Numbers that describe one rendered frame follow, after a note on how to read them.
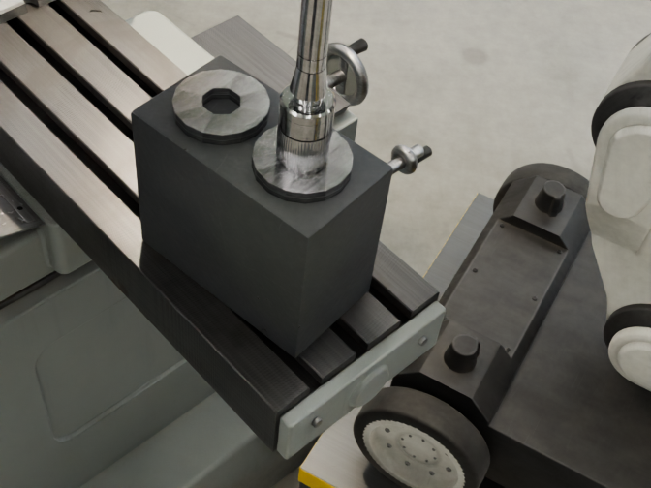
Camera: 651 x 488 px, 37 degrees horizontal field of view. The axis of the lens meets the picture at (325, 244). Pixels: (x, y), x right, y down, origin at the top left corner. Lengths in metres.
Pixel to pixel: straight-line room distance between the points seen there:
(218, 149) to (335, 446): 0.75
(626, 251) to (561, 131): 1.41
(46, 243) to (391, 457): 0.60
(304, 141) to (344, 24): 2.08
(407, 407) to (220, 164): 0.59
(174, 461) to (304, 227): 0.98
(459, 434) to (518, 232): 0.39
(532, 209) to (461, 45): 1.33
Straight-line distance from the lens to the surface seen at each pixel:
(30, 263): 1.26
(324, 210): 0.85
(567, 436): 1.43
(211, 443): 1.77
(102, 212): 1.10
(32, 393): 1.45
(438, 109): 2.67
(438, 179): 2.48
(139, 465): 1.75
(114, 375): 1.56
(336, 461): 1.53
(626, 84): 1.16
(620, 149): 1.15
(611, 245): 1.32
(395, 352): 1.02
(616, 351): 1.40
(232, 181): 0.86
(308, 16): 0.76
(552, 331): 1.52
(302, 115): 0.81
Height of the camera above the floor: 1.76
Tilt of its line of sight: 50 degrees down
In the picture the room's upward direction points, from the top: 8 degrees clockwise
